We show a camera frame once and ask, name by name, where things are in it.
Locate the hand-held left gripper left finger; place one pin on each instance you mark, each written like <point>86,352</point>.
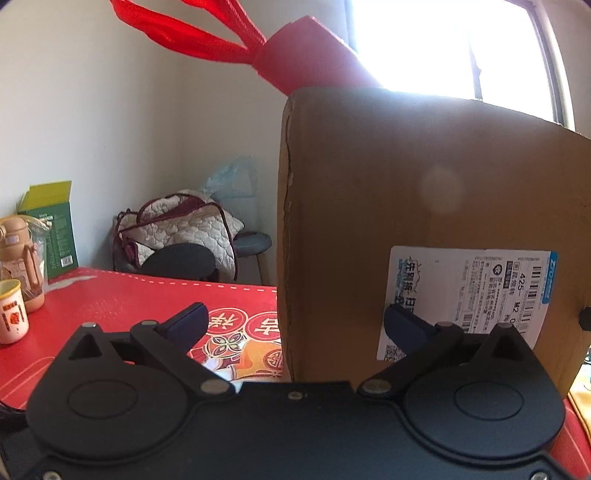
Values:
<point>189,323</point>

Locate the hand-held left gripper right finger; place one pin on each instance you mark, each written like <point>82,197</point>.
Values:
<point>401,327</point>

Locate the brown cardboard box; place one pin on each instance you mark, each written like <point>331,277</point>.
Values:
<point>392,194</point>

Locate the red shopping bag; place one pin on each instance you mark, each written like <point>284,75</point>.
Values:
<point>304,55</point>

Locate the white quilted bag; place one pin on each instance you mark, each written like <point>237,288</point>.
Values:
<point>184,226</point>

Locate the light blue plastic bag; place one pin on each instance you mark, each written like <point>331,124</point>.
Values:
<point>231,177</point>

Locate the yellow printed cloth bag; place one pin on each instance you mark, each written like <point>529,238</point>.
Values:
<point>581,392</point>

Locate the black round cushion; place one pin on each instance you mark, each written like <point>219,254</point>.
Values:
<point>180,261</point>

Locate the red printed table mat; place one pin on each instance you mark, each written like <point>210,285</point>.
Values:
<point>115,300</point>

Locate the grey round stool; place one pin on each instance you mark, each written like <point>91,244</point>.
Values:
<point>254,242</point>

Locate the green carton box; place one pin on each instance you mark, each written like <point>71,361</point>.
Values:
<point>57,226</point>

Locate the white printed cup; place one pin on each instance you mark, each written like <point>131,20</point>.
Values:
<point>11,314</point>

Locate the beige water bottle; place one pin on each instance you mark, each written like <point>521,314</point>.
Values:
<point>18,258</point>

